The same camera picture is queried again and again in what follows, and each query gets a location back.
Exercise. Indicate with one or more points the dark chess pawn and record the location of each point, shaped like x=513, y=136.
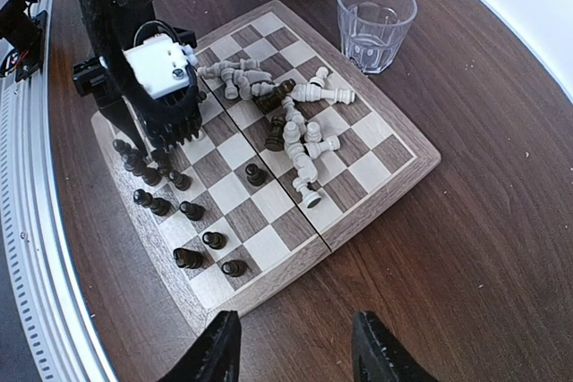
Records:
x=188, y=259

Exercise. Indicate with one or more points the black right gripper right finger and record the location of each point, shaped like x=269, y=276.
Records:
x=377, y=355

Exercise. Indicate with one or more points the dark chess piece front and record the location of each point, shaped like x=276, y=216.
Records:
x=149, y=175

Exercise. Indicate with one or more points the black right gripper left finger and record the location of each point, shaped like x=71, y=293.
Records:
x=215, y=354

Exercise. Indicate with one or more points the wooden chess board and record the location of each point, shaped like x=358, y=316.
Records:
x=382, y=156

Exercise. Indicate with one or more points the dark chess piece corner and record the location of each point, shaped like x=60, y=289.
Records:
x=123, y=149

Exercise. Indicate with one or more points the pile of white chess pieces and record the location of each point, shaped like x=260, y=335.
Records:
x=290, y=132

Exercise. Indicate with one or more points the clear drinking glass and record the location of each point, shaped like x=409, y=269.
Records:
x=372, y=31

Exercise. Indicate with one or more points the dark chess piece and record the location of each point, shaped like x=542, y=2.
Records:
x=181, y=181
x=192, y=211
x=214, y=240
x=149, y=175
x=255, y=175
x=158, y=206
x=234, y=268

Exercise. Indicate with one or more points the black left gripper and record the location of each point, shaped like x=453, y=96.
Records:
x=108, y=77

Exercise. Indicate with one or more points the pile of dark chess pieces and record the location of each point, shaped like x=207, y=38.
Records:
x=275, y=109

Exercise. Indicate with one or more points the aluminium front rail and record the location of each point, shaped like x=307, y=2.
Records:
x=54, y=316

